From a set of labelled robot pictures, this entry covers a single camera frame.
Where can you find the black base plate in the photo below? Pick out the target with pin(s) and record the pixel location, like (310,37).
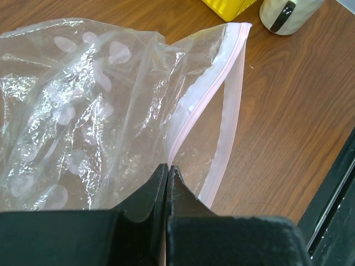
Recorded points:
(321,207)

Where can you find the white enamel mug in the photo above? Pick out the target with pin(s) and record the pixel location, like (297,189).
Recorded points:
(285,17)

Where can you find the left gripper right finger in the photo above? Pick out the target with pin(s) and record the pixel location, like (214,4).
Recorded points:
(197,236)

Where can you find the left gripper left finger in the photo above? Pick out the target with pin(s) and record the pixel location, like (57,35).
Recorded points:
(131,233)

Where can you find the yellow plastic basket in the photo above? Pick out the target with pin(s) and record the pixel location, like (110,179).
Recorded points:
(228,10)

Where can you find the clear pink zip bag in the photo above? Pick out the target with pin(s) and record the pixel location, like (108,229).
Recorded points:
(89,110)

